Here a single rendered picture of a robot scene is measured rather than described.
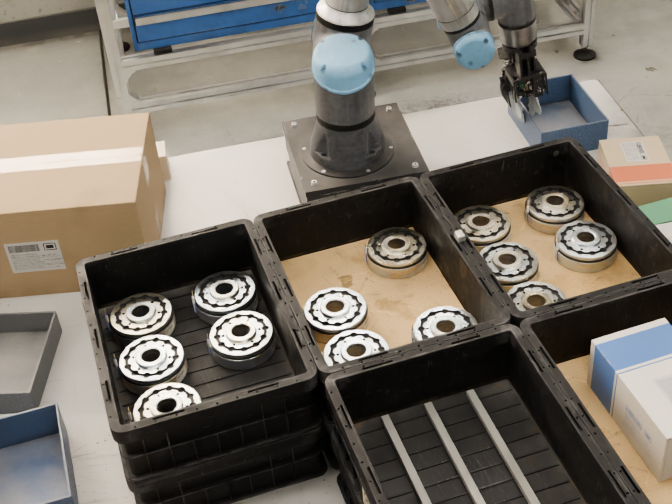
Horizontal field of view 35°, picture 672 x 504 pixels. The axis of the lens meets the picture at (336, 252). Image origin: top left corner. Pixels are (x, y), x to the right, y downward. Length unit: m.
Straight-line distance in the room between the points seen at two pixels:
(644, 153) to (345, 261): 0.69
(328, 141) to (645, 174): 0.62
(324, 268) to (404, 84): 2.14
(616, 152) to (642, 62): 1.88
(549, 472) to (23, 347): 0.98
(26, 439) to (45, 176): 0.51
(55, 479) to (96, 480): 0.07
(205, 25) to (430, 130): 1.40
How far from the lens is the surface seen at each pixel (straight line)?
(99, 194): 2.01
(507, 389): 1.65
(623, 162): 2.21
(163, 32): 3.65
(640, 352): 1.60
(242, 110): 3.88
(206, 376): 1.71
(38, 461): 1.84
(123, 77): 3.70
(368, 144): 2.14
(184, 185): 2.33
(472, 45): 2.03
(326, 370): 1.55
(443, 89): 3.91
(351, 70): 2.03
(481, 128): 2.43
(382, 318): 1.76
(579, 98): 2.47
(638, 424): 1.56
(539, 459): 1.57
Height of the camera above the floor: 2.04
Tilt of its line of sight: 40 degrees down
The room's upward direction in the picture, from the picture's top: 5 degrees counter-clockwise
